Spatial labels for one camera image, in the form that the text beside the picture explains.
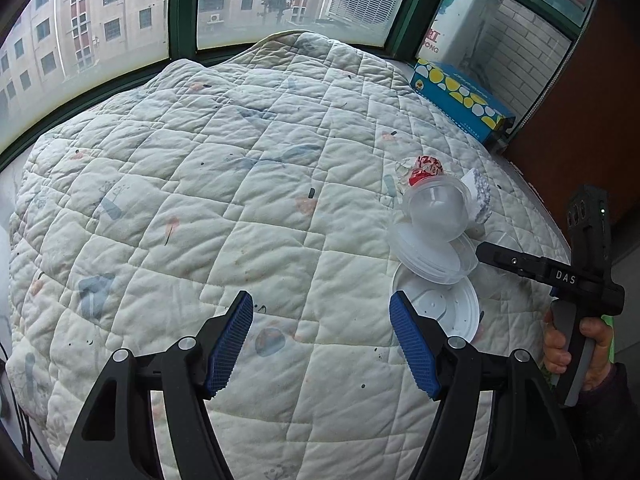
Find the blue tissue box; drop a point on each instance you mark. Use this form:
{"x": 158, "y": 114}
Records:
{"x": 450, "y": 85}

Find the green window frame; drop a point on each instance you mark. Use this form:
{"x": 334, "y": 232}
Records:
{"x": 182, "y": 10}

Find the white plastic lid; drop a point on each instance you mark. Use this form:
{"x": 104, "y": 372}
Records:
{"x": 450, "y": 310}

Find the beige apartment building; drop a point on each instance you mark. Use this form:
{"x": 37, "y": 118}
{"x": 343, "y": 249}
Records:
{"x": 100, "y": 20}

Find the white foil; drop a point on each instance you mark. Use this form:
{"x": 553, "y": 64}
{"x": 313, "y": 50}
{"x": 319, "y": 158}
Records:
{"x": 480, "y": 190}

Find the person's right forearm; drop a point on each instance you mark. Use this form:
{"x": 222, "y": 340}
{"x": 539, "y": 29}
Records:
{"x": 605, "y": 420}

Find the person's right hand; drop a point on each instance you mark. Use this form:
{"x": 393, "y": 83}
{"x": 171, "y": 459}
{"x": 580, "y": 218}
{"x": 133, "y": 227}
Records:
{"x": 597, "y": 355}

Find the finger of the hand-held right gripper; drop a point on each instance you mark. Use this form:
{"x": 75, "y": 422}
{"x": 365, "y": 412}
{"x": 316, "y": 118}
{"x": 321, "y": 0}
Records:
{"x": 510, "y": 260}

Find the clear cup with red foil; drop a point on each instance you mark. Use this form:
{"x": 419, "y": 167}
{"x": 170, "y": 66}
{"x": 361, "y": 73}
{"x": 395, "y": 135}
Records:
{"x": 435, "y": 210}

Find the clear plastic lid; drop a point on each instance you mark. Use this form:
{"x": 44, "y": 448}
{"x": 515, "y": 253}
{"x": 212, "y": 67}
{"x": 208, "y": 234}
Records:
{"x": 435, "y": 265}

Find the brown wooden cabinet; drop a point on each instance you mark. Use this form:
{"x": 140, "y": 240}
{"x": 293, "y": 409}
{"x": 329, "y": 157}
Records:
{"x": 575, "y": 135}

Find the green plastic basket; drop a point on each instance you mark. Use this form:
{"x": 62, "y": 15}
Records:
{"x": 611, "y": 345}

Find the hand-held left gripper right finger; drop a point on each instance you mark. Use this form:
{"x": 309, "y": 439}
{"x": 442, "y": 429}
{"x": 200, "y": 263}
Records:
{"x": 415, "y": 350}

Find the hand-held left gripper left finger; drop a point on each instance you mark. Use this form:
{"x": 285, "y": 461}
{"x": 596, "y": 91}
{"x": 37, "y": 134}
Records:
{"x": 227, "y": 350}

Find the white quilted mat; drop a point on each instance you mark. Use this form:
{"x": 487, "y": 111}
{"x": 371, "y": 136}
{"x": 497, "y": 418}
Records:
{"x": 200, "y": 185}

